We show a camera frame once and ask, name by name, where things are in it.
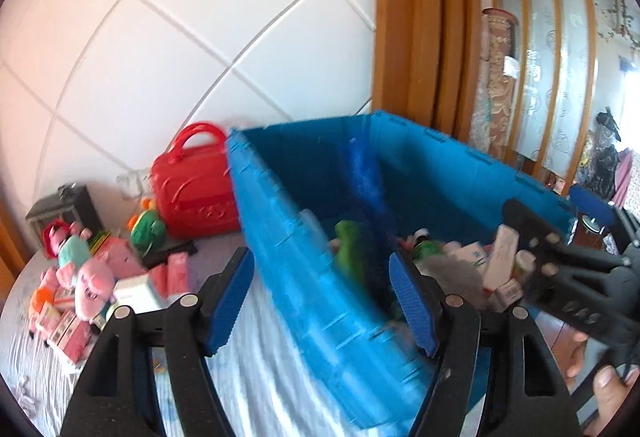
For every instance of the rolled patterned carpet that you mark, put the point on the rolled patterned carpet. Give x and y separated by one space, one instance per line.
495 82

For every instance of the small pink pig plush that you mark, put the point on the small pink pig plush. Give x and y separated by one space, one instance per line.
50 278

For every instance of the blue plastic storage bin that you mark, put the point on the blue plastic storage bin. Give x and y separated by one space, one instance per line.
300 227

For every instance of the wooden frame post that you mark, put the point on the wooden frame post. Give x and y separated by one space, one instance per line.
415 17
10 242

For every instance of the black flat case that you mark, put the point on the black flat case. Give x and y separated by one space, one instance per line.
170 251

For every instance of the tall white medicine box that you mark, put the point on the tall white medicine box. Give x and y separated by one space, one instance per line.
137 292

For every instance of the red toy suitcase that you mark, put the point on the red toy suitcase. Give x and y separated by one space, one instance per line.
195 197

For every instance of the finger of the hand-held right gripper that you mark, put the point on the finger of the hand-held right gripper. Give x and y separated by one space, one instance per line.
530 227
592 206

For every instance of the black square box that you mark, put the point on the black square box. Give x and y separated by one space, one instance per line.
80 207

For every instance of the pig plush in teal dress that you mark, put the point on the pig plush in teal dress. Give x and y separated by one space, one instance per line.
74 249

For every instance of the tall pink white carton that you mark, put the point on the tall pink white carton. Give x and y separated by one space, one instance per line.
502 249

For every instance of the person's right hand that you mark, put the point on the person's right hand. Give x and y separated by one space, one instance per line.
610 387

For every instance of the pink tissue pack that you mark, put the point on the pink tissue pack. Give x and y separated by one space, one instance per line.
179 273
160 278

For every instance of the red and white small box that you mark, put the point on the red and white small box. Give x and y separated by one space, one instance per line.
62 301

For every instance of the red plush toy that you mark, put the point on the red plush toy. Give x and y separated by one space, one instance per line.
50 237

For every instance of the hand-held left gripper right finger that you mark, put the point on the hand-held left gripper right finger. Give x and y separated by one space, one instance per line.
412 312

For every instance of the wooden glass partition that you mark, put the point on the wooden glass partition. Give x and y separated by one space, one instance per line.
550 42

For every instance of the large pink pig plush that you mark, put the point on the large pink pig plush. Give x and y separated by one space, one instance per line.
120 257

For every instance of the pink pig plush with glasses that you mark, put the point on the pink pig plush with glasses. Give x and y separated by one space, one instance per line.
92 289

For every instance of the red and green packet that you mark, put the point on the red and green packet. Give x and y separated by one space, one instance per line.
100 241

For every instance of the striped bedsheet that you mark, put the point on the striped bedsheet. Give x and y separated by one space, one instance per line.
260 367

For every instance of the orange plush toy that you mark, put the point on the orange plush toy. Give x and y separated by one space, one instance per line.
40 301

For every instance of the dark hanging clothes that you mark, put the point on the dark hanging clothes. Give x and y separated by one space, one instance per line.
605 157

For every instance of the small pink white box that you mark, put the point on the small pink white box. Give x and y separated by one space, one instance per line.
75 339

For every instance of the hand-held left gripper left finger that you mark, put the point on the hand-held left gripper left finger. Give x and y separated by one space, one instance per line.
230 302

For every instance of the long green plush toy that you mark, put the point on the long green plush toy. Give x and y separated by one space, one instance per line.
350 247

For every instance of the white bottle with green label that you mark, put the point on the white bottle with green label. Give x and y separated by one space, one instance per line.
524 267

